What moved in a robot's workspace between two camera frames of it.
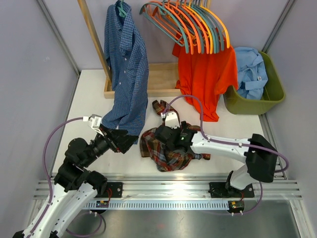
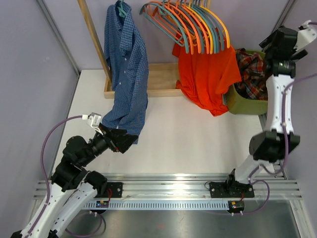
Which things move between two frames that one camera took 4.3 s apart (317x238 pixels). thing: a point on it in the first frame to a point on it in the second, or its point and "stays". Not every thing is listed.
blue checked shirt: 127,60 stays
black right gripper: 178,129 to 299,54
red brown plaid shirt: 166,159 to 253,84
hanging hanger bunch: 193,25 stays
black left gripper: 122,144 stays
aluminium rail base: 153,191 stays
